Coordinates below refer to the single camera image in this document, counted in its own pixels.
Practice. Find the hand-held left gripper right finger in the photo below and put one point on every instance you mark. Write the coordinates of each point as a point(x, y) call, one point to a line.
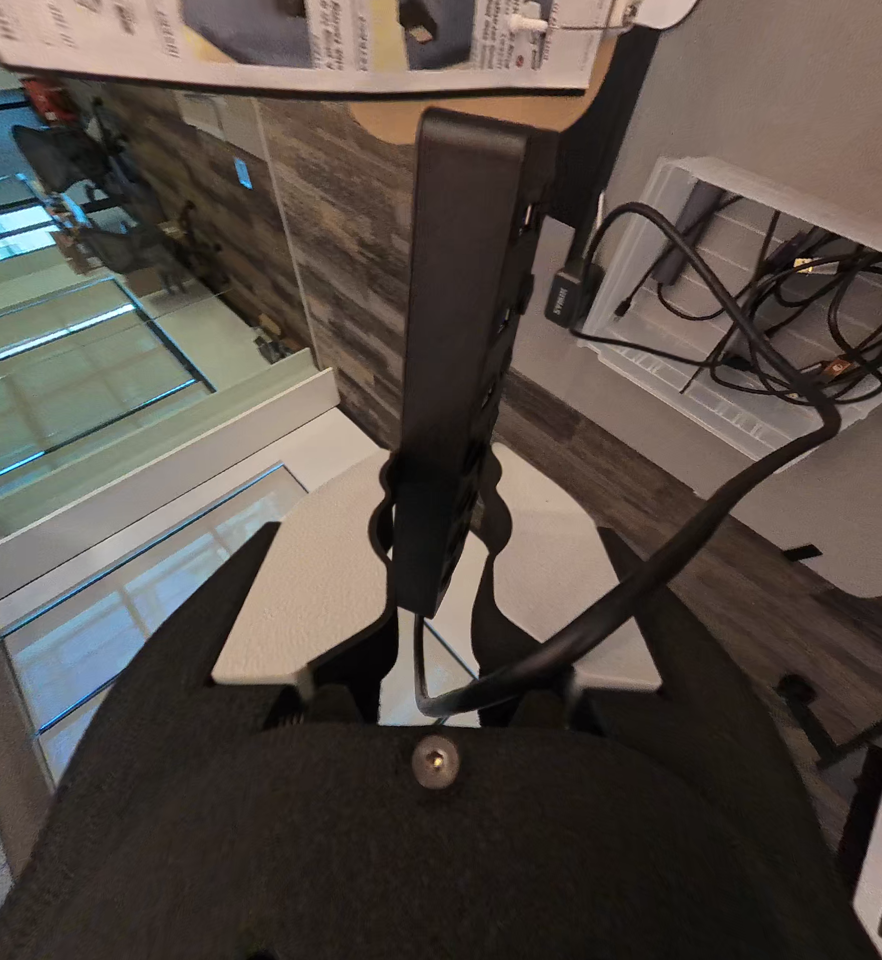
point(561, 570)

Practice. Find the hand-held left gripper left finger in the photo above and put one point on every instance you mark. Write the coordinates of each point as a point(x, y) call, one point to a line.
point(299, 600)

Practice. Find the black 7-port USB hub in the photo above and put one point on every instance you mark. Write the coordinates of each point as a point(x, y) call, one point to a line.
point(681, 563)

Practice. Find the clear plastic bin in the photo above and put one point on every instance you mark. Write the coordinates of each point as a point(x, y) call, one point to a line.
point(666, 375)

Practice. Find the large glass window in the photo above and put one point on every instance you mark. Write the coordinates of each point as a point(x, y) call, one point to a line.
point(81, 390)

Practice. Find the black office chair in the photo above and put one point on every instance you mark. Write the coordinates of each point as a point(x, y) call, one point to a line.
point(74, 165)

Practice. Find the instruction poster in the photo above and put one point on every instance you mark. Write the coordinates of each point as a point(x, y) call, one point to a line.
point(261, 38)

